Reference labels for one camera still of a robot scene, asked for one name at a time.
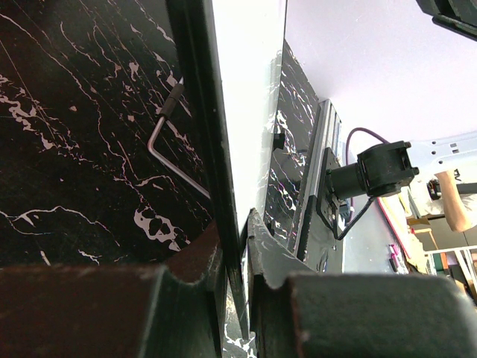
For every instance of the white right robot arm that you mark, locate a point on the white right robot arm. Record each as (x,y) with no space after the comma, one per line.
(382,170)

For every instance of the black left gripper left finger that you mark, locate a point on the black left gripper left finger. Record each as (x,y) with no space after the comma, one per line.
(172,309)

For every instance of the white whiteboard with dark frame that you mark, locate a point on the white whiteboard with dark frame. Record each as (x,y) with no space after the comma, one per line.
(230,54)

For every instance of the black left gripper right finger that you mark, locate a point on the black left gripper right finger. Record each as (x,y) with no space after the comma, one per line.
(296,312)

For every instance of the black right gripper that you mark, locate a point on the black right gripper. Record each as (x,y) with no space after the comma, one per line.
(457,16)

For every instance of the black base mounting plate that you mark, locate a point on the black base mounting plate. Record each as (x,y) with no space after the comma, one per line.
(317,247)

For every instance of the white cable duct rail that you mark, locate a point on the white cable duct rail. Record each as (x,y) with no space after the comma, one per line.
(320,145)

